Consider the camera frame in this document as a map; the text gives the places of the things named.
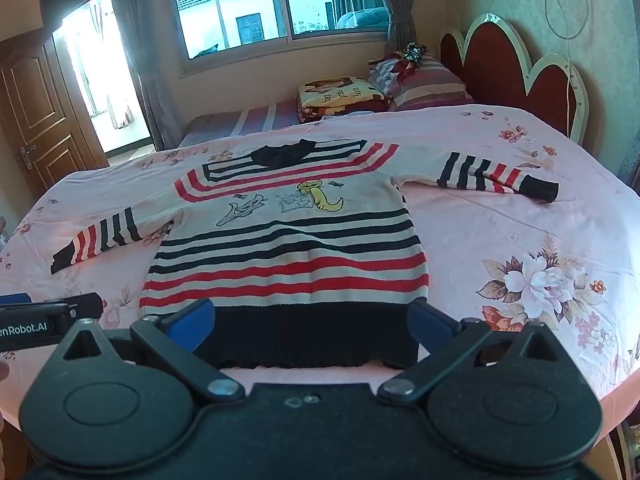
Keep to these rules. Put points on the folded yellow printed blanket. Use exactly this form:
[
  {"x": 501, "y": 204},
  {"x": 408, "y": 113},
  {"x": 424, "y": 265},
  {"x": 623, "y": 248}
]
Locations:
[{"x": 335, "y": 95}]

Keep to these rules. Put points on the grey curtain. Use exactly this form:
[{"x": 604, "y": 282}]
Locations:
[
  {"x": 140, "y": 60},
  {"x": 397, "y": 5}
]

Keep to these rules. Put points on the teal quilt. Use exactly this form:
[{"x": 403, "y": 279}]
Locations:
[{"x": 365, "y": 19}]

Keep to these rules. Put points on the striped knit sweater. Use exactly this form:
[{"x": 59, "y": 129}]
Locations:
[{"x": 280, "y": 240}]

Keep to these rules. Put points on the person's left hand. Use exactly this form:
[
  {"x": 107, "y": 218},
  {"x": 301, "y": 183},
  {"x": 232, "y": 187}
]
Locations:
[{"x": 3, "y": 373}]

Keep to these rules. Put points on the shiny gift bow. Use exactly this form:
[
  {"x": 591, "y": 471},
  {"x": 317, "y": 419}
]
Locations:
[{"x": 414, "y": 51}]

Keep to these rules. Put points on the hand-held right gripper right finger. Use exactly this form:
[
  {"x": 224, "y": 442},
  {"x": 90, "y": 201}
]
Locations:
[{"x": 425, "y": 321}]

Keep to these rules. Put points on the red scalloped headboard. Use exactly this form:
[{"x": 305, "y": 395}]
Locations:
[{"x": 500, "y": 70}]

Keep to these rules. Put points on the striped mattress sheet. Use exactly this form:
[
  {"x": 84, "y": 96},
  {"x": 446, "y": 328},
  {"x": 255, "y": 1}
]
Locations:
[{"x": 240, "y": 122}]

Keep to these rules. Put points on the striped pillow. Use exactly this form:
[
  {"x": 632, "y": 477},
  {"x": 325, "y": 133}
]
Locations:
[{"x": 435, "y": 87}]

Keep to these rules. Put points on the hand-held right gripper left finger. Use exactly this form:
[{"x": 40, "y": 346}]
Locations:
[{"x": 192, "y": 322}]

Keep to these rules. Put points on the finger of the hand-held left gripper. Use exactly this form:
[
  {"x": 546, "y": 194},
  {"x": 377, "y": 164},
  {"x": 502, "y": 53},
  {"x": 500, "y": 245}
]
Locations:
[{"x": 87, "y": 306}]

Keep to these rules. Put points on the brown wooden door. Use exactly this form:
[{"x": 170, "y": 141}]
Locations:
[{"x": 35, "y": 105}]

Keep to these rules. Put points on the pink floral bed sheet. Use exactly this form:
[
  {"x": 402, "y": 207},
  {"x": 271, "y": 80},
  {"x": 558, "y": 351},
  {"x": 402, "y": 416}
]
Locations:
[{"x": 500, "y": 240}]

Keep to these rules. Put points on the red patterned cloth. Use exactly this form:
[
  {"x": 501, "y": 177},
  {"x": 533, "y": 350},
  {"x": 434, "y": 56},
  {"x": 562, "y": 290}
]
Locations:
[{"x": 395, "y": 72}]

